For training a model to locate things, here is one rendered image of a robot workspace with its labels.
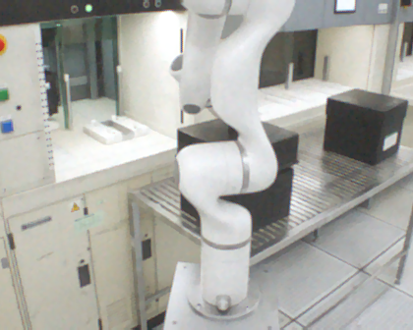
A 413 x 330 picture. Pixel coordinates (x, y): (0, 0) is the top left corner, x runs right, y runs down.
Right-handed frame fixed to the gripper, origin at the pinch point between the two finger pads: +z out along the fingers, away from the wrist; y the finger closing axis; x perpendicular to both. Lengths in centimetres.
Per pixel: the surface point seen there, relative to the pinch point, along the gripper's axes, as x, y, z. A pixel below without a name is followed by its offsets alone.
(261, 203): 16.6, -13.8, 14.8
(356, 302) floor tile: 20, -13, 132
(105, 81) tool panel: -6, 123, 23
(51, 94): 21, 90, -13
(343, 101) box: -48, 8, 57
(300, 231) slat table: 16.5, -22.9, 28.8
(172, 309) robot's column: 55, -26, -9
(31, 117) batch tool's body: 34, 39, -38
